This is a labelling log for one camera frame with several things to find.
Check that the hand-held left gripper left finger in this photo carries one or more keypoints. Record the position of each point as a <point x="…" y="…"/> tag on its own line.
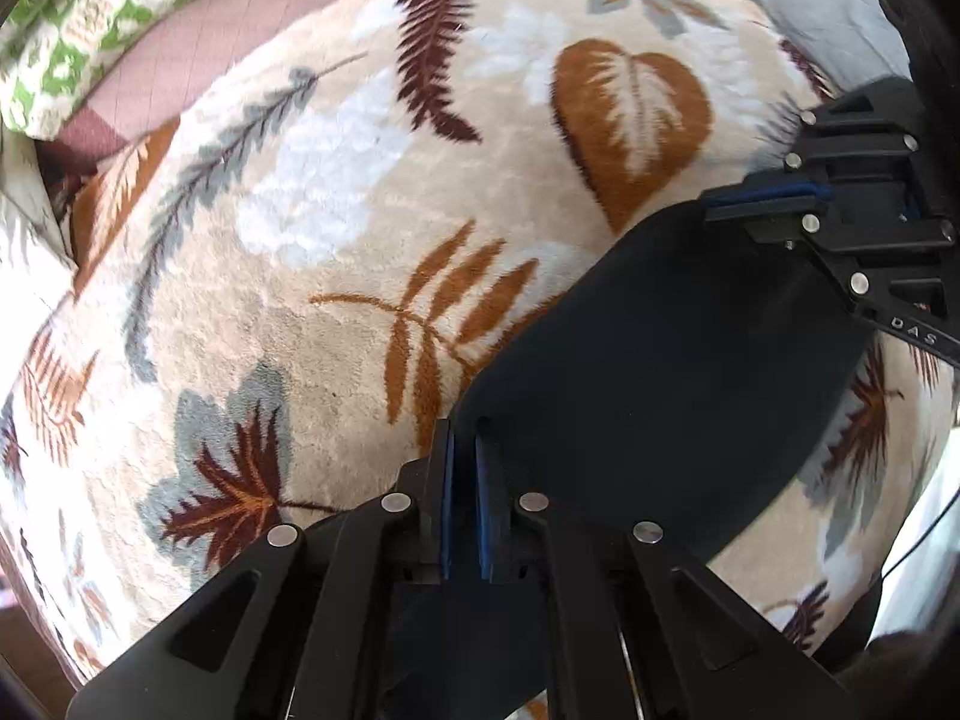
<point x="448" y="499"/>

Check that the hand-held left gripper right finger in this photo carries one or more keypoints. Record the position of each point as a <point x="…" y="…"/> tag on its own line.
<point x="487" y="514"/>

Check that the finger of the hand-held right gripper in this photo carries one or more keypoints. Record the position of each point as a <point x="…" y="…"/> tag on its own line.
<point x="772" y="208"/>
<point x="862" y="127"/>

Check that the black pants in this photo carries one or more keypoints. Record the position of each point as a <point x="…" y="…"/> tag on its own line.
<point x="637" y="360"/>

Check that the grey quilted blanket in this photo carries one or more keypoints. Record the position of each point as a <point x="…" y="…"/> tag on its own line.
<point x="810" y="7"/>

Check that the leaf print fleece blanket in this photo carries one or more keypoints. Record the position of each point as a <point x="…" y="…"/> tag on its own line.
<point x="300" y="352"/>

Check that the pink bed sheet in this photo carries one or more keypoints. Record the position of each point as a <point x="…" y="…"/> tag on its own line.
<point x="225" y="37"/>

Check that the green patterned quilt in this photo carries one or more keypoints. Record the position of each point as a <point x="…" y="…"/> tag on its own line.
<point x="90" y="22"/>

